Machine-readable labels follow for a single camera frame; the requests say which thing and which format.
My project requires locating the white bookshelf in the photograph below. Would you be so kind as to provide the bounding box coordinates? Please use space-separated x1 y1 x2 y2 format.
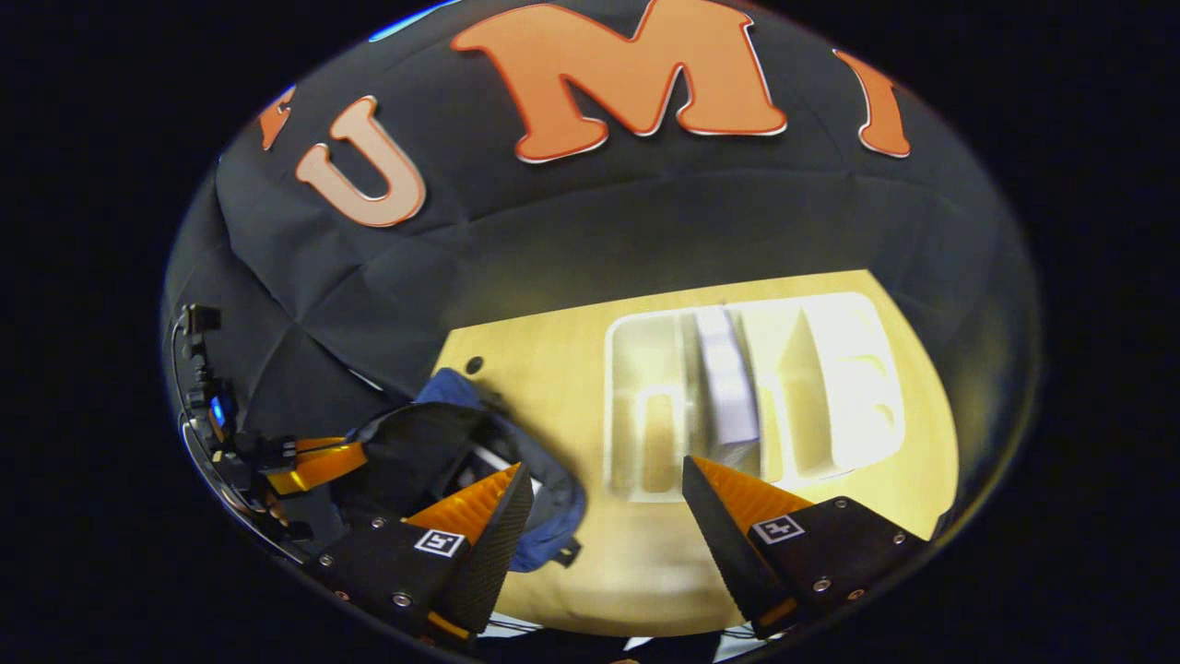
604 292 906 504

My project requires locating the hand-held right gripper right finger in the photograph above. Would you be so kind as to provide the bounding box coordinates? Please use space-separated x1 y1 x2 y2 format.
682 455 927 639

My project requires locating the blue schoolbag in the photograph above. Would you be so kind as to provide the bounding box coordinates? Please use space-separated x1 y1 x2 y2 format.
332 369 589 573

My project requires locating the blue cover book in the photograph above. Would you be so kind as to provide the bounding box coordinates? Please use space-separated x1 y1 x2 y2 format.
693 306 761 445

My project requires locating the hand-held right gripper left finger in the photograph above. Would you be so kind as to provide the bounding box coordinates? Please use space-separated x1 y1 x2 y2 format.
309 461 536 642

